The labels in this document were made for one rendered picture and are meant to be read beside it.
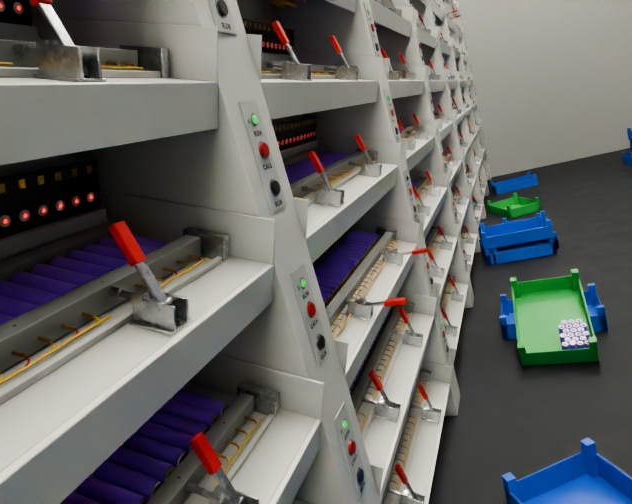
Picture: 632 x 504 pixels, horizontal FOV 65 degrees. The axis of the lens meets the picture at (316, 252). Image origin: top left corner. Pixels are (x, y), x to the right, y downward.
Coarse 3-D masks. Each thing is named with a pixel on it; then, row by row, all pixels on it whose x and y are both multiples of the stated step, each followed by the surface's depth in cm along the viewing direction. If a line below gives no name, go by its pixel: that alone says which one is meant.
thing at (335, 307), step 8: (392, 232) 119; (384, 240) 113; (392, 240) 117; (376, 248) 107; (384, 248) 111; (368, 256) 102; (376, 256) 103; (360, 264) 98; (368, 264) 98; (360, 272) 94; (368, 272) 98; (376, 272) 98; (352, 280) 90; (360, 280) 92; (344, 288) 87; (352, 288) 87; (336, 296) 83; (344, 296) 84; (360, 296) 87; (336, 304) 81; (344, 304) 83; (328, 312) 78; (336, 312) 79
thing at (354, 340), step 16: (368, 224) 122; (384, 224) 121; (400, 224) 120; (416, 224) 118; (400, 240) 121; (416, 240) 120; (384, 272) 101; (400, 272) 102; (368, 288) 93; (384, 288) 94; (352, 320) 81; (336, 336) 76; (352, 336) 76; (368, 336) 78; (352, 352) 72; (352, 368) 70
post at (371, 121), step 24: (312, 0) 111; (360, 0) 108; (288, 24) 114; (312, 24) 112; (336, 24) 111; (360, 24) 109; (312, 48) 114; (360, 48) 111; (384, 72) 118; (384, 96) 114; (336, 120) 117; (360, 120) 115; (384, 120) 114; (384, 216) 121; (408, 216) 119; (408, 288) 124; (432, 336) 126; (432, 360) 128; (456, 384) 136; (456, 408) 131
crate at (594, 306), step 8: (592, 288) 165; (504, 296) 176; (592, 296) 166; (504, 304) 177; (512, 304) 177; (592, 304) 166; (600, 304) 156; (504, 312) 178; (512, 312) 178; (592, 312) 163; (600, 312) 149; (504, 320) 160; (512, 320) 173; (592, 320) 151; (600, 320) 150; (504, 328) 161; (512, 328) 160; (600, 328) 151; (504, 336) 162; (512, 336) 161
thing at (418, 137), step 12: (408, 120) 179; (420, 120) 178; (432, 120) 176; (408, 132) 165; (420, 132) 163; (432, 132) 178; (408, 144) 139; (420, 144) 152; (432, 144) 173; (408, 156) 128; (420, 156) 149; (408, 168) 131
